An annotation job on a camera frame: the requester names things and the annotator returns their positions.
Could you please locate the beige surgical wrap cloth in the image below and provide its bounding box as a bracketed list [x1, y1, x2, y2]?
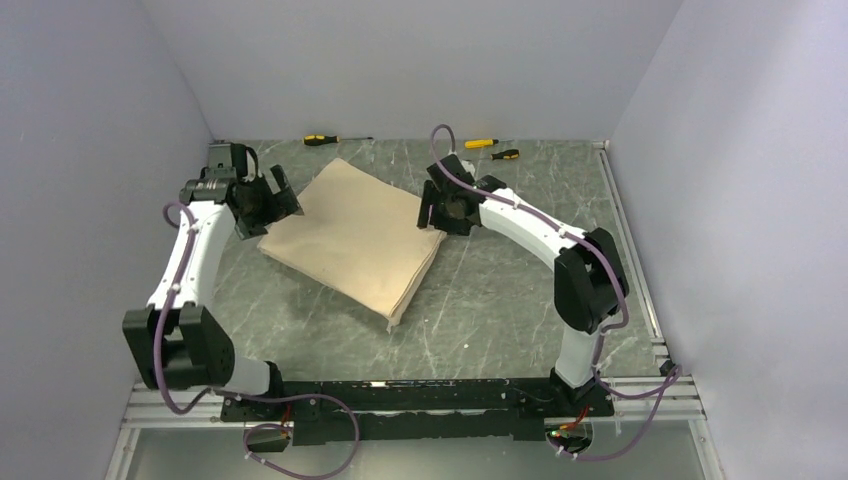
[258, 158, 446, 327]

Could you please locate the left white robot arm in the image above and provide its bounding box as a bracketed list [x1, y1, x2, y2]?
[122, 142, 303, 420]

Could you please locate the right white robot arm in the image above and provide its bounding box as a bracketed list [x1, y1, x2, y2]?
[417, 154, 629, 415]

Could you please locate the yellow black screwdriver left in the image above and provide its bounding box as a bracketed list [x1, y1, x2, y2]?
[302, 134, 374, 147]

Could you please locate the black yellow short screwdriver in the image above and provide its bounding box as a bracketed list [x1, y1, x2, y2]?
[490, 149, 520, 161]

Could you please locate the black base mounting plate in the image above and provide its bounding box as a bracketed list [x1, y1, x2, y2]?
[220, 377, 615, 446]

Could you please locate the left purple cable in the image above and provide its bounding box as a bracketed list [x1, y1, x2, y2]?
[152, 202, 362, 480]

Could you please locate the purple cable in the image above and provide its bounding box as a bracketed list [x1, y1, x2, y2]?
[429, 124, 682, 463]
[152, 202, 362, 480]

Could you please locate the right side aluminium rail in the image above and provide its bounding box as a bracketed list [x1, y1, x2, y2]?
[592, 139, 670, 369]

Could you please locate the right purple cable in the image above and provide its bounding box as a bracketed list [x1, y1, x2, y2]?
[429, 124, 682, 463]

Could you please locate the aluminium rail frame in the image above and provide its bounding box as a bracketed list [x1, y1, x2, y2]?
[107, 377, 724, 479]

